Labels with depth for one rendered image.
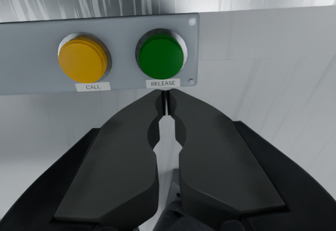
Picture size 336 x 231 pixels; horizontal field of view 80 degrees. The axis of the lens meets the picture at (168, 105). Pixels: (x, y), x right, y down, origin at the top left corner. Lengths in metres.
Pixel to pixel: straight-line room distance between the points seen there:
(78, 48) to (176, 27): 0.09
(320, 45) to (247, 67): 0.10
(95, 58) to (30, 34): 0.06
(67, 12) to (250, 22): 0.22
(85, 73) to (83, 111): 0.17
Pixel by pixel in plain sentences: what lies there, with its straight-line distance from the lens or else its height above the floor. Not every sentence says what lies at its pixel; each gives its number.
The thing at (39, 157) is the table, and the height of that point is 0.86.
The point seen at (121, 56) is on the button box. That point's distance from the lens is 0.20.
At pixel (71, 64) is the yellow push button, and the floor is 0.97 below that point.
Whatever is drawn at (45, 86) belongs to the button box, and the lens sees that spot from 0.24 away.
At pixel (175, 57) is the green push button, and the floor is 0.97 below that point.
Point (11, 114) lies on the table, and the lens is 0.43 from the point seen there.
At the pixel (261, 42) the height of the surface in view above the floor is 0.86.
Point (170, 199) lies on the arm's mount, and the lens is 0.46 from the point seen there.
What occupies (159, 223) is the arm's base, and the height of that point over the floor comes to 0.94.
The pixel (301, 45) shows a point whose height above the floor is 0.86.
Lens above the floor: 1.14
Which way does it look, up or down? 58 degrees down
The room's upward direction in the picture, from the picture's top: 177 degrees clockwise
